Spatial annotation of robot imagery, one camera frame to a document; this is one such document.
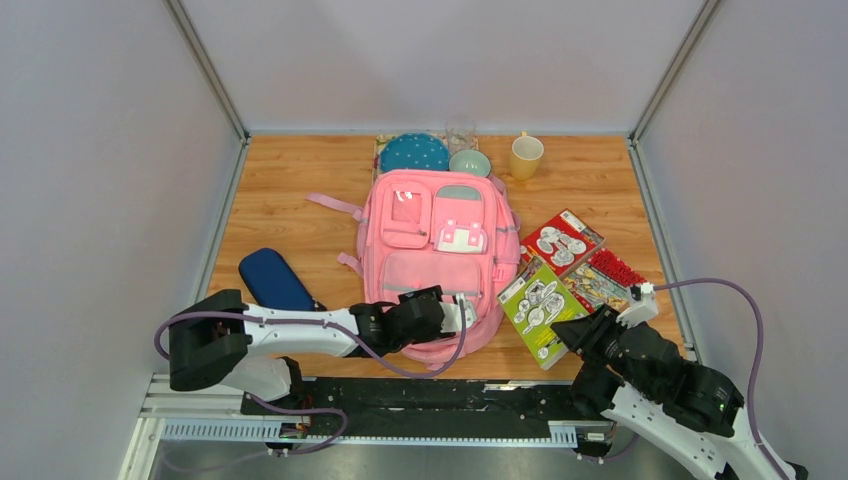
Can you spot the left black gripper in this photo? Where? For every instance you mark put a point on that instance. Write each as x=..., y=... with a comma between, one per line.
x=436, y=291

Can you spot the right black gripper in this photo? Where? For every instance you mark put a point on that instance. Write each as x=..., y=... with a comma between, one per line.
x=582, y=333

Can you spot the green comic book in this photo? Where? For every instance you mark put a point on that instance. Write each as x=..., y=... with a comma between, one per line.
x=533, y=301

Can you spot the pink student backpack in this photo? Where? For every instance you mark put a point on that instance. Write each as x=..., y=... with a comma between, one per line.
x=420, y=228

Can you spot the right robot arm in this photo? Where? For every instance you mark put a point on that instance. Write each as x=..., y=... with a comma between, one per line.
x=694, y=413

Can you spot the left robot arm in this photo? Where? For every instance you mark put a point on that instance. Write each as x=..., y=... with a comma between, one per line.
x=225, y=341

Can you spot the red lettered comic book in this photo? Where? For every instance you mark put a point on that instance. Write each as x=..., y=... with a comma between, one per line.
x=604, y=279

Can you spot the navy blue pencil case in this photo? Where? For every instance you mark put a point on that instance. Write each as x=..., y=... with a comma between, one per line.
x=274, y=284

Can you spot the light green bowl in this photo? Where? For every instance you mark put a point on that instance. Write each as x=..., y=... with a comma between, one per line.
x=470, y=161

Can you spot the blue polka dot plate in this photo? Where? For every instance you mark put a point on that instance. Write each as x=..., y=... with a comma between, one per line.
x=418, y=151

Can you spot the yellow mug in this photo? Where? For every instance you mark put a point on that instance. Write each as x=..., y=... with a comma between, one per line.
x=525, y=156

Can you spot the clear drinking glass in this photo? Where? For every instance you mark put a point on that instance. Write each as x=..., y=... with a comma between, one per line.
x=460, y=133

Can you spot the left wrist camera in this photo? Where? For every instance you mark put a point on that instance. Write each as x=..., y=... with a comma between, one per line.
x=458, y=314

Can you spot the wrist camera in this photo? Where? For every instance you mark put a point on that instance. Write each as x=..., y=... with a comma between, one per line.
x=642, y=306
x=458, y=314

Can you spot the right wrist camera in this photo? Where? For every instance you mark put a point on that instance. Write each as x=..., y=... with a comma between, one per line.
x=642, y=306

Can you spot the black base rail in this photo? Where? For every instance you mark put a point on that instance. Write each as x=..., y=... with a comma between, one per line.
x=438, y=408

